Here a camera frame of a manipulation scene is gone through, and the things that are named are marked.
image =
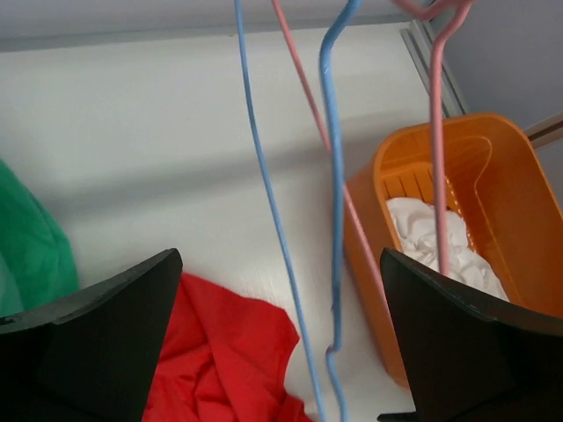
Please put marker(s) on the red tank top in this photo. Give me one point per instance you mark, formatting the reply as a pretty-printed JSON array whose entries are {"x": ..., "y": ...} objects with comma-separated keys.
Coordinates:
[{"x": 224, "y": 358}]

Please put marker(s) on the green tank top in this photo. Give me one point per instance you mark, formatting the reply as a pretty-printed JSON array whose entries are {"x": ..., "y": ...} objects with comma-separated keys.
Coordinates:
[{"x": 37, "y": 263}]

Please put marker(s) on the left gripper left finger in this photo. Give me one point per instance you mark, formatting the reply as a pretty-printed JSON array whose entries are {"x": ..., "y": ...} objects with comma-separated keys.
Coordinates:
[{"x": 91, "y": 355}]

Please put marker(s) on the pink hanger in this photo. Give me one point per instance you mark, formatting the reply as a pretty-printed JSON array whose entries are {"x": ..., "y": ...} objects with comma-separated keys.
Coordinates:
[{"x": 423, "y": 13}]

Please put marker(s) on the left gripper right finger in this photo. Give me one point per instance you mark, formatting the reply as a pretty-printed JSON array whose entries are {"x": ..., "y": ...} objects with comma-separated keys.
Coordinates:
[{"x": 470, "y": 356}]

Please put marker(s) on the blue hanger of red top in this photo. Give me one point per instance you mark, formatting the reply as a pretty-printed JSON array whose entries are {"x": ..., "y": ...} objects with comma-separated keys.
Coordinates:
[{"x": 338, "y": 186}]

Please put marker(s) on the orange plastic basket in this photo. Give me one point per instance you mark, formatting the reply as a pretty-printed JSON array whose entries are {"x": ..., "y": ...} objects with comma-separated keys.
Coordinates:
[{"x": 493, "y": 181}]

